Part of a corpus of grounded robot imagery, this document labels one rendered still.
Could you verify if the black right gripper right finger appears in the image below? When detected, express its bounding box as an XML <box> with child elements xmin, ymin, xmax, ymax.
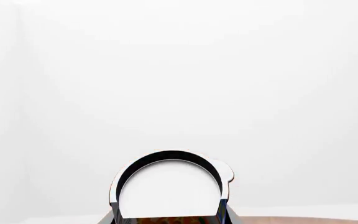
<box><xmin>215</xmin><ymin>198</ymin><xmax>241</xmax><ymax>224</ymax></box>

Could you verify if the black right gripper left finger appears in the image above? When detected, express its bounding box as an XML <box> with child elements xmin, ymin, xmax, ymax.
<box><xmin>99</xmin><ymin>201</ymin><xmax>127</xmax><ymax>224</ymax></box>

